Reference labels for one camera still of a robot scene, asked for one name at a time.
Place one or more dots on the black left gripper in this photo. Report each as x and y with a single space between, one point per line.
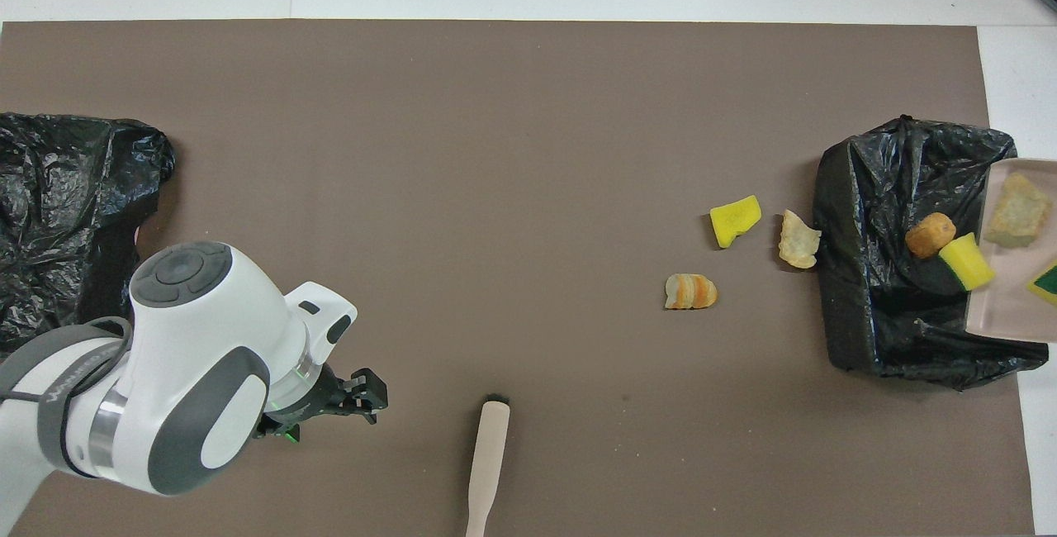
310 405

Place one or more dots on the beige hand brush black bristles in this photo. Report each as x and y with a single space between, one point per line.
487 454

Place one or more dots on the brown oval bread roll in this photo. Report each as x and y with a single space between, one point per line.
931 235

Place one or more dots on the small yellow green sponge piece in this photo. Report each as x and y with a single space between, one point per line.
968 263

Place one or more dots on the beige plastic dustpan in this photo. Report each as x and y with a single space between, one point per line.
1007 306

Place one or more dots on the pale orange-striped bread chunk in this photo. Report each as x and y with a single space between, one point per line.
1020 211

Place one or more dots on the large green yellow sponge piece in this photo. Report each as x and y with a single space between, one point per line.
1045 281

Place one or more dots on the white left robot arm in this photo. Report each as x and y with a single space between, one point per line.
206 330

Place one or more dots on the black bag lined bin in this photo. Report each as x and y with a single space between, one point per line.
892 273
66 190

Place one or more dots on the brown table mat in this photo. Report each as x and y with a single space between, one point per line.
495 107

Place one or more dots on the small orange striped croissant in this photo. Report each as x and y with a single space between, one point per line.
692 291

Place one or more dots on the plain yellow sponge piece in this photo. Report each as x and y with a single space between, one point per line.
735 220

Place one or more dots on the pale flaky pastry piece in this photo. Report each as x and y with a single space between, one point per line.
798 241

